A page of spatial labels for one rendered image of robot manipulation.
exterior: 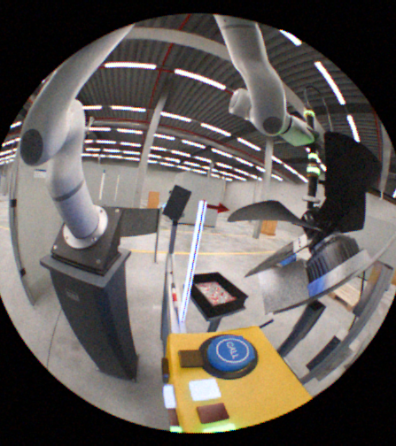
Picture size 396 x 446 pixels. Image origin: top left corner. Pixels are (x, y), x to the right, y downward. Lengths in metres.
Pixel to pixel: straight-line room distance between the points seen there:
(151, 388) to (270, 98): 1.43
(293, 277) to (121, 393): 1.20
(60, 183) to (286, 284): 0.64
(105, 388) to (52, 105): 1.33
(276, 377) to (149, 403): 1.09
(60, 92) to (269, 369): 0.44
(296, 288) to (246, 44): 0.62
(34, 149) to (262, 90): 0.42
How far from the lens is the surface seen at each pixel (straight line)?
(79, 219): 0.47
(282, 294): 0.47
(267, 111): 0.33
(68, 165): 0.41
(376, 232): 5.96
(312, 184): 0.52
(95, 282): 0.46
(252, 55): 0.38
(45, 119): 0.31
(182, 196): 0.88
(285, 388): 0.15
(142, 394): 1.22
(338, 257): 0.45
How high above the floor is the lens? 1.19
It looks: 9 degrees down
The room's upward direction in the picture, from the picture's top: 10 degrees clockwise
